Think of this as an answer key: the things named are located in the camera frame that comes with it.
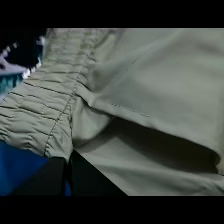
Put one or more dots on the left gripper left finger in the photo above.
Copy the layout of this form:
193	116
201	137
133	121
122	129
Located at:
46	180

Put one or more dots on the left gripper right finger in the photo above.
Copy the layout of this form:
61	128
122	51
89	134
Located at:
90	180

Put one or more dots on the grey-green pants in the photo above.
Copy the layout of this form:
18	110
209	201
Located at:
133	100

